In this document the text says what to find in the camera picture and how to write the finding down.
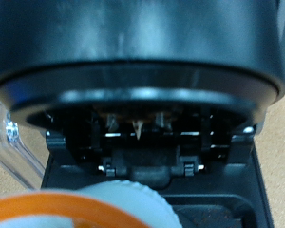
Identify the black Keurig coffee maker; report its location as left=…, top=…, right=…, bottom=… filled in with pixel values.
left=0, top=0, right=285, bottom=150

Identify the white coffee pod orange lid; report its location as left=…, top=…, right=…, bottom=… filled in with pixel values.
left=0, top=180, right=183, bottom=228

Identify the clear water reservoir black lid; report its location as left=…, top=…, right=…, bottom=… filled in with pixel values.
left=0, top=100, right=47, bottom=191

